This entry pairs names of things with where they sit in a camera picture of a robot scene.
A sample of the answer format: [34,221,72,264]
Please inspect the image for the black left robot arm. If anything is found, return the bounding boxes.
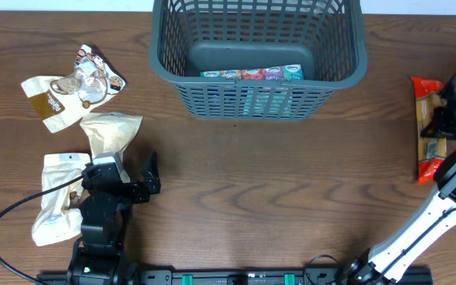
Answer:
[66,152,161,285]

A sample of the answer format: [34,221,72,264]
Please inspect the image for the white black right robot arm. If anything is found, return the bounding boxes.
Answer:
[340,87,456,284]

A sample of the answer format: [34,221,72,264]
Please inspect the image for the black cable left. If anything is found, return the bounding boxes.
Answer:
[0,176,85,285]

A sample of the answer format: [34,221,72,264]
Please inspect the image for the thin black cable base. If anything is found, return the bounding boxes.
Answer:
[304,254,340,279]

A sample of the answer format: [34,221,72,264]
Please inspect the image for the teal snack packet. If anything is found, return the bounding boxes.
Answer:
[241,89,293,118]

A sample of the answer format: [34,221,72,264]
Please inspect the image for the grey plastic basket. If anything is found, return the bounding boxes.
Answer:
[149,0,367,120]

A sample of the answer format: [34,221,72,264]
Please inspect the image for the spaghetti packet red ends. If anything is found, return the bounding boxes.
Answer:
[411,77,447,184]

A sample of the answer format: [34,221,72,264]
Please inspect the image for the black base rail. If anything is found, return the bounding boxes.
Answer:
[36,266,434,285]

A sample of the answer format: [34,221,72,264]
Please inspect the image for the plain beige paper pouch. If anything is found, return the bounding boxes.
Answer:
[80,112,143,182]

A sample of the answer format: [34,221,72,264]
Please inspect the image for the Pantree cookie pouch printed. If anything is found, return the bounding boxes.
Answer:
[21,44,126,133]

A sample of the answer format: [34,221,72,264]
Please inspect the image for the beige pouch with window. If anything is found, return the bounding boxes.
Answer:
[32,153,90,246]

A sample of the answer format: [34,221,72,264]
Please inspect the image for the multicolour tissue pack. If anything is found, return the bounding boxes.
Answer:
[200,64,304,82]

